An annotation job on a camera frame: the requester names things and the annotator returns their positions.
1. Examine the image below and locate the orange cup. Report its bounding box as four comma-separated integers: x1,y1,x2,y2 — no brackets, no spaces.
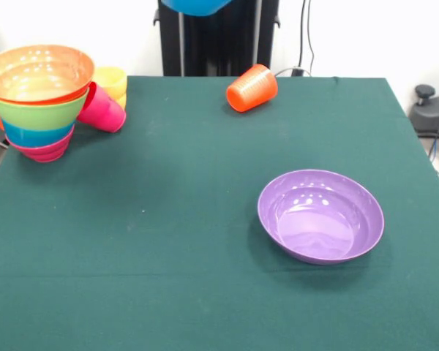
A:
225,64,279,113

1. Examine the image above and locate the purple bowl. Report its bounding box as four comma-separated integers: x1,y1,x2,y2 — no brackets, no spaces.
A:
257,169,386,265

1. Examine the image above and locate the pink cup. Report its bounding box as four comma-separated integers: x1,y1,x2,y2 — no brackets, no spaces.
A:
76,81,127,133

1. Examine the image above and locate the yellow cup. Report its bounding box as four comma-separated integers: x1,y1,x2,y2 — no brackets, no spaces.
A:
92,66,129,110

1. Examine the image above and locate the large blue bowl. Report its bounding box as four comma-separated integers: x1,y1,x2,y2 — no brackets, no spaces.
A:
160,0,233,18

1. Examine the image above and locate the pink bowl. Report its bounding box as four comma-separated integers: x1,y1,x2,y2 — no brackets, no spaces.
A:
5,126,76,163

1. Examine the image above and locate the small blue bowl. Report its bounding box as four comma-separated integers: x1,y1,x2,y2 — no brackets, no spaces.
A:
1,118,76,148

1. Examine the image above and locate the green bowl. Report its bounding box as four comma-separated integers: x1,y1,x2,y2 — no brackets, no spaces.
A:
0,88,91,132

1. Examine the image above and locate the large orange bowl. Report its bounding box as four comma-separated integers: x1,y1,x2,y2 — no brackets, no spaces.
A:
0,44,96,107

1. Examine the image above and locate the dark green tablecloth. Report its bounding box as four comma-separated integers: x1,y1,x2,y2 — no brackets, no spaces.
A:
0,75,439,351

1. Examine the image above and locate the black wall cable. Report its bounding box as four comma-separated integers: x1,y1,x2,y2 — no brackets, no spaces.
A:
298,0,315,76

